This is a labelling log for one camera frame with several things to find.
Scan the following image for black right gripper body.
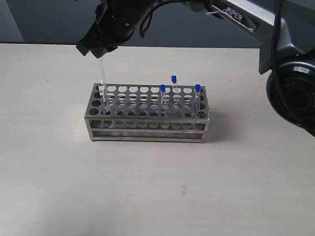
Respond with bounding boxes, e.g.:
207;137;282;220
92;0;158;47

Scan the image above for blue-capped tube back tall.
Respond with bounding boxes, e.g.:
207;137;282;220
171;75;180;110

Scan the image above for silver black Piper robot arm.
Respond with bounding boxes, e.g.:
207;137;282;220
76;0;315;135

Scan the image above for stainless steel test tube rack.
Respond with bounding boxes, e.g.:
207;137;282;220
84;84;211;143

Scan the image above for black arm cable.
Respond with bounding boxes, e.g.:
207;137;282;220
139;4;160;38

